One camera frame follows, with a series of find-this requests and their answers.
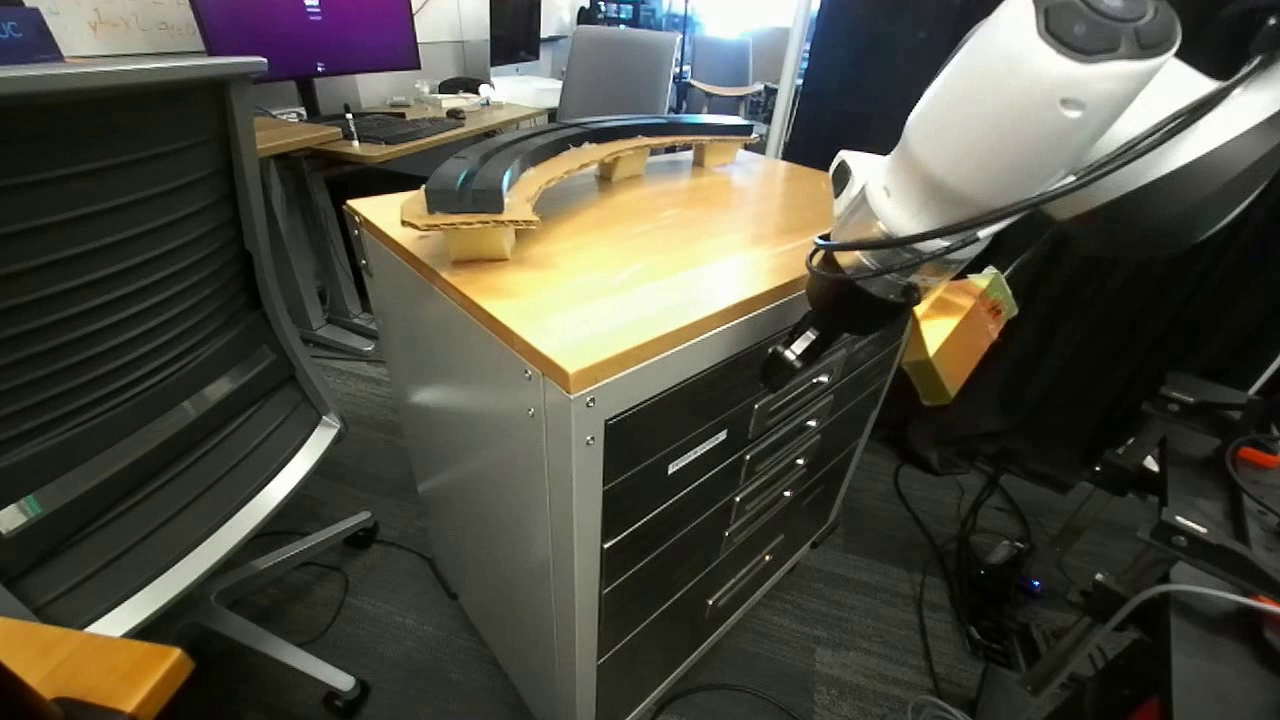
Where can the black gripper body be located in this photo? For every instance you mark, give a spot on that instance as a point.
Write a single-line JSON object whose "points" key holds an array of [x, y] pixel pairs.
{"points": [[861, 296]]}

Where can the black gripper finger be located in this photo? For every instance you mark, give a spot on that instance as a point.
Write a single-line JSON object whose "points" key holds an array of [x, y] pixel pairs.
{"points": [[796, 349]]}

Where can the grey wide tool drawer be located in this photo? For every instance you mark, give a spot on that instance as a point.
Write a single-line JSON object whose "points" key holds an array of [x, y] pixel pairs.
{"points": [[666, 420]]}

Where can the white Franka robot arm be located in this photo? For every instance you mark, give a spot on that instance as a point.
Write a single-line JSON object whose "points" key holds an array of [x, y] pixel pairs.
{"points": [[1013, 105]]}

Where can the white framed background chair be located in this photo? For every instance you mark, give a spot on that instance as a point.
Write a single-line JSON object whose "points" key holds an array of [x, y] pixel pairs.
{"points": [[725, 81]]}

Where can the grey fabric office chair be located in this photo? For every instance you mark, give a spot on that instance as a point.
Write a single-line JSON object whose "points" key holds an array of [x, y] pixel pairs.
{"points": [[618, 74]]}

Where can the grey tool cabinet wooden top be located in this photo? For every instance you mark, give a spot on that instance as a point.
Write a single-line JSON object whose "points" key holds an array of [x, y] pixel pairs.
{"points": [[465, 400]]}

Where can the curved black track piece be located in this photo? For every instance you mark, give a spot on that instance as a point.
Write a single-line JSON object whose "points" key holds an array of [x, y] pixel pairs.
{"points": [[492, 164]]}

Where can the black equipment stand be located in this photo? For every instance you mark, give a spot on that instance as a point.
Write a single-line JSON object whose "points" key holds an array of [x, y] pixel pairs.
{"points": [[1200, 507]]}

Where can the dark computer monitor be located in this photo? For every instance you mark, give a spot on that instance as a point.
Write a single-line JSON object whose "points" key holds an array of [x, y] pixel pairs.
{"points": [[514, 29]]}

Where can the red orange floor item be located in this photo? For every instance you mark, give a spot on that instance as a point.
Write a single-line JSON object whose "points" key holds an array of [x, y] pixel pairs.
{"points": [[1258, 456]]}

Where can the wooden office desk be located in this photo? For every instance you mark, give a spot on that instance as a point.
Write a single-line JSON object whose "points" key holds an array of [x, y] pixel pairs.
{"points": [[400, 147]]}

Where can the black keyboard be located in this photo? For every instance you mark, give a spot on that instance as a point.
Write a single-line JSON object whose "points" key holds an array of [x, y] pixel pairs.
{"points": [[400, 130]]}

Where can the purple screen monitor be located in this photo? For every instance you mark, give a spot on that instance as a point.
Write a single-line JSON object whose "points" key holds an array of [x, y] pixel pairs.
{"points": [[304, 33]]}

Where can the grey mesh office chair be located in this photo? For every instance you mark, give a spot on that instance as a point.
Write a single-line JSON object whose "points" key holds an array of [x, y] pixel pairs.
{"points": [[122, 334]]}

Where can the orange wooden board corner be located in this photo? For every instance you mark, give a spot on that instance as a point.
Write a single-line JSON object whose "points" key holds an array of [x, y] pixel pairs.
{"points": [[80, 667]]}

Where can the blue screen laptop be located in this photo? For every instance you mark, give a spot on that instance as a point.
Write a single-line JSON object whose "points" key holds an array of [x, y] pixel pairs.
{"points": [[27, 38]]}

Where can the yellow wooden wrist camera mount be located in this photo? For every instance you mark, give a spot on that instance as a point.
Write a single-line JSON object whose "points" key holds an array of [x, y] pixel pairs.
{"points": [[953, 334]]}

